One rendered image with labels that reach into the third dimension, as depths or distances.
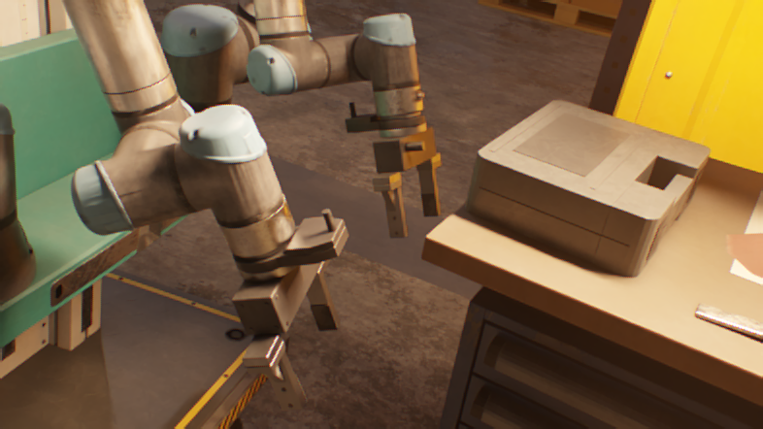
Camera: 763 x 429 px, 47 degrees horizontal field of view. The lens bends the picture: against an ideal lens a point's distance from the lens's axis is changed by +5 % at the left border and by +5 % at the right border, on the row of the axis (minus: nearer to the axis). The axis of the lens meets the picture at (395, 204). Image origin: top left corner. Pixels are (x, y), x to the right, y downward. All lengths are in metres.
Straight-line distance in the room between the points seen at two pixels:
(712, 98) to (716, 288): 1.02
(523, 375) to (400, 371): 1.33
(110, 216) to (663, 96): 1.33
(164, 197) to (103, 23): 0.20
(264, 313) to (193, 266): 1.60
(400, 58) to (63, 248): 0.54
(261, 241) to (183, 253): 1.67
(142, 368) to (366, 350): 0.77
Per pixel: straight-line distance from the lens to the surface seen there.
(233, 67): 1.45
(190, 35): 1.41
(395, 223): 1.28
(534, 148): 0.96
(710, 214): 1.10
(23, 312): 1.16
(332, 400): 2.09
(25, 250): 1.15
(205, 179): 0.86
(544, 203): 0.89
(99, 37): 0.96
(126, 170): 0.89
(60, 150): 1.39
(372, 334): 2.31
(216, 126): 0.84
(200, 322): 1.75
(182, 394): 1.59
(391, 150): 1.27
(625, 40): 1.27
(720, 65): 1.90
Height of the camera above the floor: 1.37
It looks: 28 degrees down
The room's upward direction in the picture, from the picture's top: 11 degrees clockwise
